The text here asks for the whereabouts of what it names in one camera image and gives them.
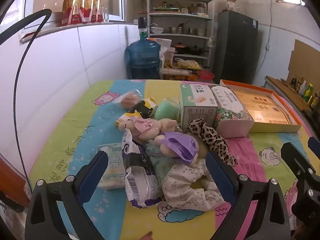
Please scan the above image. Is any yellow and black soft pack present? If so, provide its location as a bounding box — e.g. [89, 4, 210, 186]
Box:
[115, 97, 158, 127]

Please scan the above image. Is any pack of dry noodles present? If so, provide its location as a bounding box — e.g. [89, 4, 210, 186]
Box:
[160, 67, 193, 75]

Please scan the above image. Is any cardboard wall sheet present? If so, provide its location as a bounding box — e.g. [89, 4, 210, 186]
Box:
[287, 39, 320, 80]

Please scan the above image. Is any black cable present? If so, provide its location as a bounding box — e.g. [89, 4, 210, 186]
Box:
[0, 9, 53, 193]

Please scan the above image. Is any egg tray in bag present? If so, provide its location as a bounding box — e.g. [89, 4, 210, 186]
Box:
[176, 59, 202, 71]

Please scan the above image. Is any black pot with red lid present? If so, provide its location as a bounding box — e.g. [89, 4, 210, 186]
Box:
[173, 43, 187, 54]

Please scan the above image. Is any blue water jug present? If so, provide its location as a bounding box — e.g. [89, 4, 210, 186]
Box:
[125, 39, 161, 80]

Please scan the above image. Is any small white tissue packet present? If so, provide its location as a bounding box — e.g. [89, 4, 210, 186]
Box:
[96, 142, 125, 190]

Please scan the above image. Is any black wok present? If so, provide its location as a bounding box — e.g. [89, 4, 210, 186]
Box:
[187, 45, 210, 55]

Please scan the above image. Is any orange cardboard box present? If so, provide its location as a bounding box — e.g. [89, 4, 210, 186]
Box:
[219, 79, 302, 133]

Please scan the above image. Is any white metal shelf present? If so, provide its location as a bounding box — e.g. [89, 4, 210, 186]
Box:
[147, 0, 215, 67]

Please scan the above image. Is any green floral tissue pack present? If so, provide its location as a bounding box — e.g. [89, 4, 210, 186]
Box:
[144, 140, 175, 180]

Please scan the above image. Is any yellow green bottle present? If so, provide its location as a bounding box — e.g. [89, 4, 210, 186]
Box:
[305, 83, 314, 103]

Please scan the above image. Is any white green tissue box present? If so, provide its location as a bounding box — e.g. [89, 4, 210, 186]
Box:
[180, 84, 218, 130]

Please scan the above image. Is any plush bear with purple bow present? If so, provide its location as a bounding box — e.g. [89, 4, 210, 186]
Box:
[154, 132, 200, 165]

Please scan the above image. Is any colourful cartoon printed blanket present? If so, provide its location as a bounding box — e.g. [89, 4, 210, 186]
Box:
[29, 79, 320, 240]

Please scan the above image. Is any bread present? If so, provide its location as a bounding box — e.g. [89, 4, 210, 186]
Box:
[114, 89, 143, 109]

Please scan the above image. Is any leopard print scrunchie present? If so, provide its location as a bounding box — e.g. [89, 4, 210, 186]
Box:
[187, 118, 238, 167]

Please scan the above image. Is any white floral scrunchie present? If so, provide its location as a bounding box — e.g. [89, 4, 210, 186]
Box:
[162, 158, 225, 212]

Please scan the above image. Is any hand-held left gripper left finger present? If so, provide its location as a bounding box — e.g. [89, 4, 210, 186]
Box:
[24, 151, 109, 240]

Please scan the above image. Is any plush bear with pink bow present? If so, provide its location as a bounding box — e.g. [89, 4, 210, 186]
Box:
[117, 117, 178, 140]

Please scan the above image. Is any green sponge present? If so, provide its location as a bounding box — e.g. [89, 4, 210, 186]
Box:
[154, 99, 181, 121]

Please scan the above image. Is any wooden cutting board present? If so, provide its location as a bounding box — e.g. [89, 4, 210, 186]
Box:
[266, 76, 312, 112]

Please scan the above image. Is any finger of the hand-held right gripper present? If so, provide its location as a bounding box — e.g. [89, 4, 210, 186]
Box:
[307, 137, 320, 153]
[280, 142, 318, 189]

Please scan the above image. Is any white flour bag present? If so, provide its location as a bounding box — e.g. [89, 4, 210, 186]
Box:
[152, 38, 175, 55]

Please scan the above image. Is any black water jug pump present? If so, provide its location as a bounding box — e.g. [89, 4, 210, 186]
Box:
[138, 17, 159, 39]

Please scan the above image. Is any dark grey refrigerator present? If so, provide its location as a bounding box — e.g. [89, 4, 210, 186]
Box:
[212, 10, 259, 85]

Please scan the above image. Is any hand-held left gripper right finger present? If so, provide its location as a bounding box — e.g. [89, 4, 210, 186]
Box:
[205, 151, 292, 240]

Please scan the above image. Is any pink floral tissue pack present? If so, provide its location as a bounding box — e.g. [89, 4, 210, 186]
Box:
[209, 85, 255, 138]

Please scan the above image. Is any white purple plastic packet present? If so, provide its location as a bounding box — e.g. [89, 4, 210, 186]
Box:
[122, 128, 164, 208]

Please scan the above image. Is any red plastic basket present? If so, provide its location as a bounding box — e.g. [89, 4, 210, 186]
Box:
[198, 70, 215, 80]

